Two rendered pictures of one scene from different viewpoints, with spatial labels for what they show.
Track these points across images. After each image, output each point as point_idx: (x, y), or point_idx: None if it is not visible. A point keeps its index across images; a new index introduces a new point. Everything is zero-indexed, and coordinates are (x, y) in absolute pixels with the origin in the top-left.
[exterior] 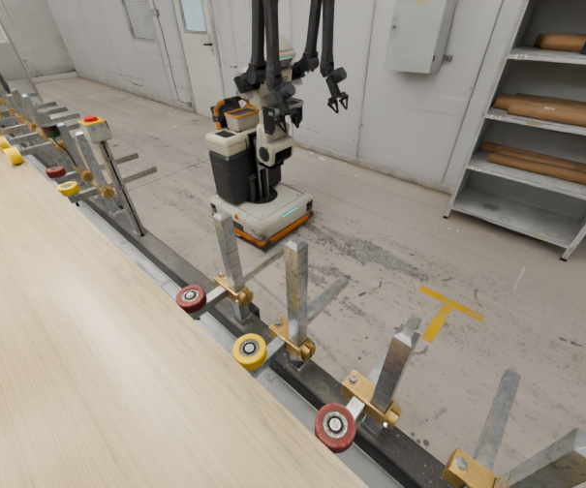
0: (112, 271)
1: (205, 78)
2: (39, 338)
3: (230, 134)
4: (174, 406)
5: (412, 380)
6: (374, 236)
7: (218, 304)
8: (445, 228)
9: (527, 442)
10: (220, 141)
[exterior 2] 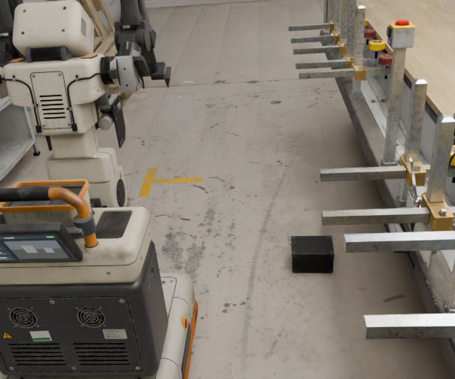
0: (426, 74)
1: None
2: None
3: (106, 219)
4: (416, 41)
5: (244, 174)
6: None
7: (364, 104)
8: None
9: (237, 142)
10: (145, 216)
